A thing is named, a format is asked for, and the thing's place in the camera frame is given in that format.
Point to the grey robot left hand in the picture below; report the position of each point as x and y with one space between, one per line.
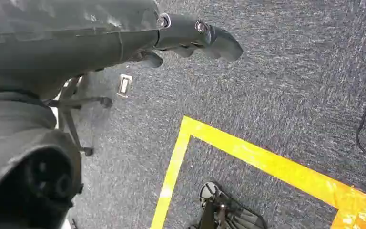
50 44

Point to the chrome stool base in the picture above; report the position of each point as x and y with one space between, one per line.
65 104

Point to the silver floor socket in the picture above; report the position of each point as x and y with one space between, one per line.
124 85

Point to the yellow floor tape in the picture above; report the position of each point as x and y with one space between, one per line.
265 161

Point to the black robot foot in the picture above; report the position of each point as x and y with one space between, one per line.
230 215

